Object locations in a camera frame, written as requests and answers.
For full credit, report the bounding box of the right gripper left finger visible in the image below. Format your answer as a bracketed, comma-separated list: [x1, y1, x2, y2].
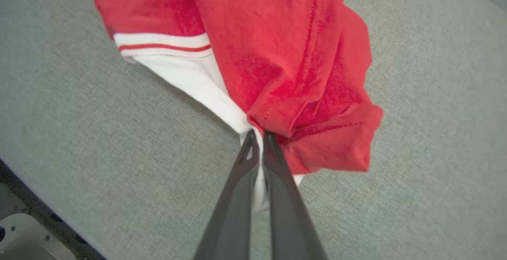
[193, 130, 260, 260]

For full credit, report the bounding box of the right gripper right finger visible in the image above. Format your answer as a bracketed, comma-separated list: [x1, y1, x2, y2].
[263, 131, 328, 260]

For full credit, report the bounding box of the red and white shirt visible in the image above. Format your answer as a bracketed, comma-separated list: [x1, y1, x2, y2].
[86, 0, 384, 212]

